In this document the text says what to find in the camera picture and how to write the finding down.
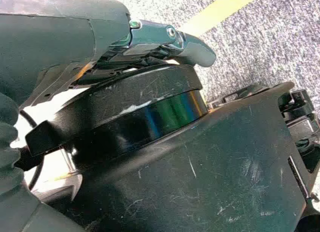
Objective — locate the robot left arm ribbed sleeve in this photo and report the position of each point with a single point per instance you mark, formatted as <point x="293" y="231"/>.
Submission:
<point x="8" y="141"/>

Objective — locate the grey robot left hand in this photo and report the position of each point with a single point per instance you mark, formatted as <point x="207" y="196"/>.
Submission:
<point x="50" y="41"/>

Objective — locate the black robot body housing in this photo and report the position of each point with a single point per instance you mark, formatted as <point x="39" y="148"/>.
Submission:
<point x="200" y="174"/>

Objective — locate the yellow floor tape square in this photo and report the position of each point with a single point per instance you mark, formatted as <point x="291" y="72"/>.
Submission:
<point x="220" y="10"/>

